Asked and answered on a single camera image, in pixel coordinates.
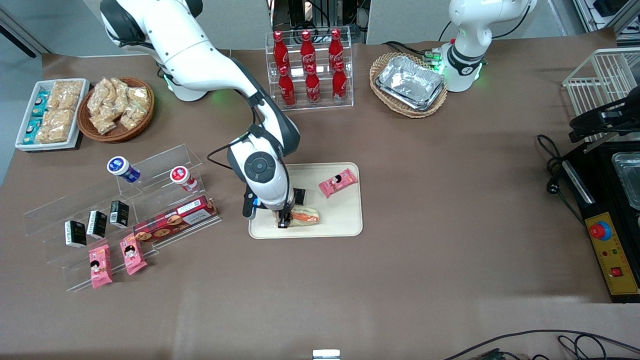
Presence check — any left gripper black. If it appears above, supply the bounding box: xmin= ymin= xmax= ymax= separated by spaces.
xmin=569 ymin=88 xmax=640 ymax=143

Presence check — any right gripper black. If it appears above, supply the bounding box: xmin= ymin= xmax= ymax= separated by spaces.
xmin=270 ymin=189 xmax=297 ymax=229

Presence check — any sandwich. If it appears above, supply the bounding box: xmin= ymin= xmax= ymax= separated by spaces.
xmin=287 ymin=206 xmax=321 ymax=227

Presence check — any cream plastic tray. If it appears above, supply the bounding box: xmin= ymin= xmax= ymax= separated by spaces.
xmin=248 ymin=162 xmax=364 ymax=240

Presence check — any white rectangular snack tray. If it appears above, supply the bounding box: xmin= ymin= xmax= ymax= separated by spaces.
xmin=15 ymin=78 xmax=91 ymax=152

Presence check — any grey metal bar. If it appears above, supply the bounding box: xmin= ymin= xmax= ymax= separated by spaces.
xmin=582 ymin=139 xmax=618 ymax=153

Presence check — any steel pan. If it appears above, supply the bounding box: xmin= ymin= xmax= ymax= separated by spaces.
xmin=611 ymin=151 xmax=640 ymax=211

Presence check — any pink snack packet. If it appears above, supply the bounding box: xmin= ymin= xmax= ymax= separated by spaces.
xmin=88 ymin=243 xmax=114 ymax=290
xmin=318 ymin=168 xmax=359 ymax=199
xmin=119 ymin=233 xmax=149 ymax=276

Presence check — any black sealing machine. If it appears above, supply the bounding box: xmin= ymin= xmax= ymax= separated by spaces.
xmin=559 ymin=141 xmax=640 ymax=304

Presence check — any red cookie box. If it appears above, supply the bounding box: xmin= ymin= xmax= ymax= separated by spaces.
xmin=132 ymin=194 xmax=220 ymax=245

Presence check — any red lid yogurt cup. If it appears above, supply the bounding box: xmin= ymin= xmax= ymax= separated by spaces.
xmin=169 ymin=165 xmax=199 ymax=193

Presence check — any clear acrylic bottle rack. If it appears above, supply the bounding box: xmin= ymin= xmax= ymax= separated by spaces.
xmin=264 ymin=30 xmax=355 ymax=113

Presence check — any red cola bottle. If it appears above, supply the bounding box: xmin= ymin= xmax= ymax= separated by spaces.
xmin=305 ymin=64 xmax=322 ymax=105
xmin=332 ymin=61 xmax=348 ymax=103
xmin=272 ymin=31 xmax=291 ymax=71
xmin=328 ymin=28 xmax=345 ymax=68
xmin=300 ymin=30 xmax=318 ymax=71
xmin=278 ymin=65 xmax=297 ymax=107

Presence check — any clear acrylic tiered stand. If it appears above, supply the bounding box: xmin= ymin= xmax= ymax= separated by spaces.
xmin=22 ymin=143 xmax=223 ymax=293

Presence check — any small black carton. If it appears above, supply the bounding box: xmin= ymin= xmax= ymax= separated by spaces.
xmin=109 ymin=200 xmax=131 ymax=229
xmin=86 ymin=210 xmax=108 ymax=239
xmin=64 ymin=220 xmax=88 ymax=249

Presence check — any light tan wicker basket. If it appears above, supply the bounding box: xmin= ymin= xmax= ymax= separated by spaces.
xmin=369 ymin=52 xmax=449 ymax=119

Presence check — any blue lid yogurt cup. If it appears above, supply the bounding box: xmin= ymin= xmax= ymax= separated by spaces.
xmin=106 ymin=155 xmax=142 ymax=184

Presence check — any clear bag of snacks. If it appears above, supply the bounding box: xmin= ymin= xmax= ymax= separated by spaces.
xmin=119 ymin=100 xmax=149 ymax=131
xmin=88 ymin=79 xmax=117 ymax=117
xmin=111 ymin=77 xmax=151 ymax=103
xmin=90 ymin=112 xmax=119 ymax=136

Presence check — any dark brown wicker basket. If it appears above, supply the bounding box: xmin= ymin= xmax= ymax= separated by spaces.
xmin=77 ymin=76 xmax=156 ymax=144

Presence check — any aluminium foil container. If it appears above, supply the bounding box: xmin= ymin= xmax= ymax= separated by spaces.
xmin=375 ymin=55 xmax=446 ymax=112

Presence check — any black equipment rack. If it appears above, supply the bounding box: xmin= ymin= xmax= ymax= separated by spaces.
xmin=270 ymin=0 xmax=371 ymax=46

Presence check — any clear pack of crackers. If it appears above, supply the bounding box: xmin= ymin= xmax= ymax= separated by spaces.
xmin=35 ymin=109 xmax=76 ymax=145
xmin=47 ymin=80 xmax=84 ymax=112

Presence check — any small blue snack packet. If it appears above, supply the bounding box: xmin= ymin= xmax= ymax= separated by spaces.
xmin=31 ymin=90 xmax=51 ymax=118
xmin=22 ymin=117 xmax=43 ymax=146

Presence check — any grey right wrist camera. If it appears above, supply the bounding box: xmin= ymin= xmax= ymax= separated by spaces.
xmin=242 ymin=187 xmax=262 ymax=221

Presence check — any steel fryer handle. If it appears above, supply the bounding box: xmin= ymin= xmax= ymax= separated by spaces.
xmin=562 ymin=160 xmax=596 ymax=204

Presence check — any black power cable with plug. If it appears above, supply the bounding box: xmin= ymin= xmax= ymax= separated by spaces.
xmin=537 ymin=134 xmax=586 ymax=226

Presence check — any white wire rack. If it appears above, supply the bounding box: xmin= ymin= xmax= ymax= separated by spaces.
xmin=562 ymin=47 xmax=640 ymax=142

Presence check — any black right arm wrist cable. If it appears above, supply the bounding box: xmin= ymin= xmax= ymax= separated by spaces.
xmin=206 ymin=97 xmax=273 ymax=172

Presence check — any aluminium frame shelf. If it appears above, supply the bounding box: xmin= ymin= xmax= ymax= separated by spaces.
xmin=572 ymin=0 xmax=640 ymax=36

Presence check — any left arm base cable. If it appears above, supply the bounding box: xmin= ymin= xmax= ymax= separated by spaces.
xmin=382 ymin=40 xmax=446 ymax=66

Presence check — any black floor cable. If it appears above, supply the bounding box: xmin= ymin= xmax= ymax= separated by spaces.
xmin=442 ymin=329 xmax=640 ymax=360
xmin=557 ymin=334 xmax=608 ymax=360

